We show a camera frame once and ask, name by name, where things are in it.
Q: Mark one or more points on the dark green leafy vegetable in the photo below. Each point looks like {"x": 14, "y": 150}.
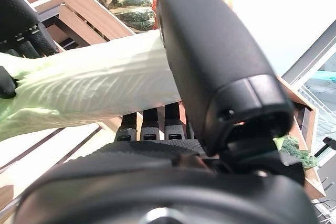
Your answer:
{"x": 302, "y": 155}

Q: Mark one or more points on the wooden slat carrot crate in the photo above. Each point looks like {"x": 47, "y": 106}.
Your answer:
{"x": 315, "y": 179}

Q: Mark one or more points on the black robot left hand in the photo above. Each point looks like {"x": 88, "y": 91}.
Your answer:
{"x": 18, "y": 19}

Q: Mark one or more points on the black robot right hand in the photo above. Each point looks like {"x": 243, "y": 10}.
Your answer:
{"x": 210, "y": 51}

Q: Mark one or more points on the wooden slat pumpkin crate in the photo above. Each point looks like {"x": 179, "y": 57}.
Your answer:
{"x": 86, "y": 6}

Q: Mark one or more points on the wooden slat cabbage crate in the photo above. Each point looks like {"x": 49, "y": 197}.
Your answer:
{"x": 52, "y": 155}

